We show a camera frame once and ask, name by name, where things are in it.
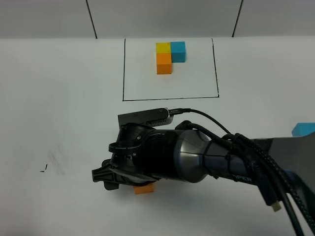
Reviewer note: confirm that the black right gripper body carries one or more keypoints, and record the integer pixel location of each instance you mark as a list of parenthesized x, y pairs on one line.
[(142, 155)]

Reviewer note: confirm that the loose blue cube block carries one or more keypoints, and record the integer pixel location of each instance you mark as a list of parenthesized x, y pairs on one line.
[(303, 129)]

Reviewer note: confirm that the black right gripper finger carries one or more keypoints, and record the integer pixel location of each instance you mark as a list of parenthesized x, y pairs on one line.
[(103, 174)]

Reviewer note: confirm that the template blue cube block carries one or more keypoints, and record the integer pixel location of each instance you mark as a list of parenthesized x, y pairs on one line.
[(178, 51)]

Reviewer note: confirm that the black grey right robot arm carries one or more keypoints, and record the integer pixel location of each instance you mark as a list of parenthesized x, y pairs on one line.
[(200, 153)]

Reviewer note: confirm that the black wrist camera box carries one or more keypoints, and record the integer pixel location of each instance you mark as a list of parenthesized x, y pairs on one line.
[(152, 118)]

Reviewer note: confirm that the template orange cube block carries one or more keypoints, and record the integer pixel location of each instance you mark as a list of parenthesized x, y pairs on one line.
[(164, 63)]

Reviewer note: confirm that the template yellow cube block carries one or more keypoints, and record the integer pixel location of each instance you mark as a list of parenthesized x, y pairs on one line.
[(163, 47)]

